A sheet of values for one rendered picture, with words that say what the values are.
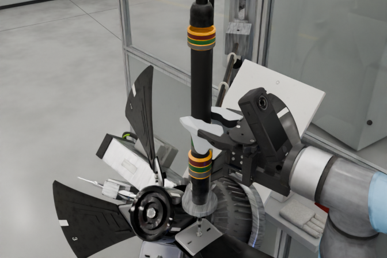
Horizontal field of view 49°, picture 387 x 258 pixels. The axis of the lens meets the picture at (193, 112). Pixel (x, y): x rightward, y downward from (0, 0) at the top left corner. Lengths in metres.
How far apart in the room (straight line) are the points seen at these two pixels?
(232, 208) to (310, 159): 0.43
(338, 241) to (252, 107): 0.23
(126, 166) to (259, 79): 0.44
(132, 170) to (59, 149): 2.06
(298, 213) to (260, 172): 0.76
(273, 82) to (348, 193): 0.59
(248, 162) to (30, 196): 2.34
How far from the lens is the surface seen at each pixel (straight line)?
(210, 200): 0.85
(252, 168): 0.68
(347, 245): 0.68
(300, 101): 1.12
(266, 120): 0.65
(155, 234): 0.92
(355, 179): 0.63
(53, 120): 3.58
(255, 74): 1.20
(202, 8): 0.63
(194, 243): 0.92
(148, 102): 1.01
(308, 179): 0.64
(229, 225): 1.02
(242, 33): 1.28
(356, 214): 0.64
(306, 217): 1.43
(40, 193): 2.91
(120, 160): 1.25
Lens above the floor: 1.89
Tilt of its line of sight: 33 degrees down
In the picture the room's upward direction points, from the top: straight up
